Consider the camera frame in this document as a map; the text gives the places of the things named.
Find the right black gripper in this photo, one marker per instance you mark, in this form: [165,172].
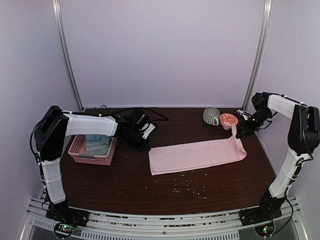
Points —
[248,129]

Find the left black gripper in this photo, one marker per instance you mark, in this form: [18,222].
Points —
[142,149]

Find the pink towel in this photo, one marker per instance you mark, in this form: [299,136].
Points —
[196,155]

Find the green panda towel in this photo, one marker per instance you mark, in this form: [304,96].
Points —
[97,144]

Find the pink plastic basket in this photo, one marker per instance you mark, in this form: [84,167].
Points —
[77,151]

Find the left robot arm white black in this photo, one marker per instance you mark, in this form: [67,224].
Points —
[48,135]

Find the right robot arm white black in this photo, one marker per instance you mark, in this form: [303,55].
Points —
[303,138]

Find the red patterned bowl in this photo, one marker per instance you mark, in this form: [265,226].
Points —
[227,120]

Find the striped grey mug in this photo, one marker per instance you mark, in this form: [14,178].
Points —
[211,116]

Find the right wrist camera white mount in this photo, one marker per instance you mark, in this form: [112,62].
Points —
[244,114]

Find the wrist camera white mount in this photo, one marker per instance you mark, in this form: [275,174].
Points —
[244,114]
[148,128]

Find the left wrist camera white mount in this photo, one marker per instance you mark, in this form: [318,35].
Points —
[148,128]

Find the right aluminium frame post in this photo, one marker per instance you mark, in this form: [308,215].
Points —
[261,45]

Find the aluminium frame post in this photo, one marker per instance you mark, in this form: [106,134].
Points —
[261,45]
[65,53]

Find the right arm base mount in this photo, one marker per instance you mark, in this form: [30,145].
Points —
[260,218]

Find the front aluminium rail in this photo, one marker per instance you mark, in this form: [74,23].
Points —
[223,225]

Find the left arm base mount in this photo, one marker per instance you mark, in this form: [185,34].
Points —
[66,225]

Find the left aluminium frame post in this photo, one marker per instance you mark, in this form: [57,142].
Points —
[65,53]

